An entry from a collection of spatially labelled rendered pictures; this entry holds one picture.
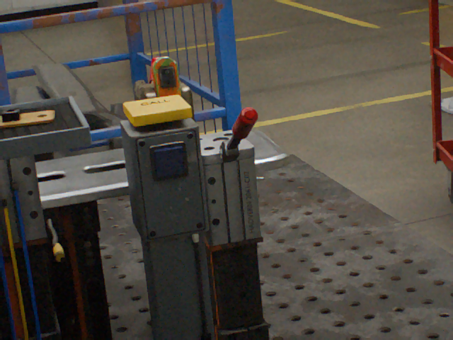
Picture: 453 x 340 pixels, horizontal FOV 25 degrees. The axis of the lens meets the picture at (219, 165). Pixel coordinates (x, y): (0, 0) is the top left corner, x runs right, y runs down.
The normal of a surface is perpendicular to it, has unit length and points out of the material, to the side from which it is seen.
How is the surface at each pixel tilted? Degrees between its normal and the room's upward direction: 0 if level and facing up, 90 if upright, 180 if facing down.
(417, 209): 0
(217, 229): 90
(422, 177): 0
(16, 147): 90
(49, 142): 90
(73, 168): 0
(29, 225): 90
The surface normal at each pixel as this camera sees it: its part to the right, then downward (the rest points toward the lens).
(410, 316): -0.09, -0.95
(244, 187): 0.25, 0.27
